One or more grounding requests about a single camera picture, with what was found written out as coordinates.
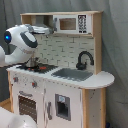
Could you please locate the grey toy sink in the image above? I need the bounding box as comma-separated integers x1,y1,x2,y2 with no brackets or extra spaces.
53,68,93,81

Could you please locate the red left stove knob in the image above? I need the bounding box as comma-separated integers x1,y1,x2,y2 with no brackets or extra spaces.
12,76,19,83

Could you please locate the red right stove knob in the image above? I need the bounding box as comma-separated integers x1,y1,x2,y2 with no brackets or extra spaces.
32,81,37,88

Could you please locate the red stove knob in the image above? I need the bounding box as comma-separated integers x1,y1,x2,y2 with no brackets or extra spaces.
12,76,19,83
32,81,37,88

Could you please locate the white toy microwave door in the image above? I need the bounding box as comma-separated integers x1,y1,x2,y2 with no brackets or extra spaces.
53,14,92,34

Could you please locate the wooden toy kitchen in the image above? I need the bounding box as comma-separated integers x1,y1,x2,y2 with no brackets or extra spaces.
8,11,114,128

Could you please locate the black toy faucet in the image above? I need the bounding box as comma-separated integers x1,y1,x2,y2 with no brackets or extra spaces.
76,51,94,70

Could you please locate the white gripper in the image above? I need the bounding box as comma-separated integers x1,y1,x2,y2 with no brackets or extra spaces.
27,23,54,36

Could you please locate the toy oven door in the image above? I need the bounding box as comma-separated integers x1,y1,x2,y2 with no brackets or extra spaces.
18,91,37,121

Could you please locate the white cabinet door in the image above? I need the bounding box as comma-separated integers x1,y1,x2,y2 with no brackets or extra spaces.
45,82,82,128

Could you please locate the grey range hood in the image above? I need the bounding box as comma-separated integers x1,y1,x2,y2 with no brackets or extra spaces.
27,22,55,36

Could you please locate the black toy stovetop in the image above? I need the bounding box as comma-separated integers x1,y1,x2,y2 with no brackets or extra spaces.
16,63,59,74

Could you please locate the silver toy pot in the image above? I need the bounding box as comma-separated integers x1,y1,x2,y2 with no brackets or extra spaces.
26,57,39,67

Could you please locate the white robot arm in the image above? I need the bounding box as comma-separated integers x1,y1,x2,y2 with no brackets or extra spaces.
0,24,49,128

